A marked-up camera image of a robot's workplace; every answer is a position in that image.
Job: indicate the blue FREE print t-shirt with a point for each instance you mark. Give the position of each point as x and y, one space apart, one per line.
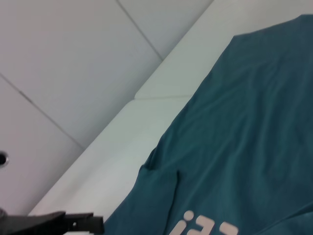
232 134

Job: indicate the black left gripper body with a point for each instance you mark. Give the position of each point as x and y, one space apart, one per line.
36 225

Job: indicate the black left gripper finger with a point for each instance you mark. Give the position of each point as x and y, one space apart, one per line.
85 223

